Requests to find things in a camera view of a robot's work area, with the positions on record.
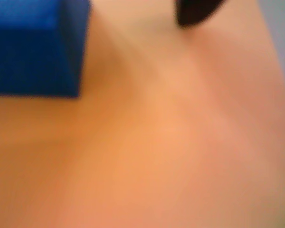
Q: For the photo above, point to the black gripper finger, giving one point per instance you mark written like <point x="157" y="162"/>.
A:
<point x="194" y="12"/>

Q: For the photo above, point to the orange paper square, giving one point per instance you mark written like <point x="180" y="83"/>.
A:
<point x="156" y="142"/>

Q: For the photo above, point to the mid-small blue cube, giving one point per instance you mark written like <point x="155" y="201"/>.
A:
<point x="33" y="47"/>

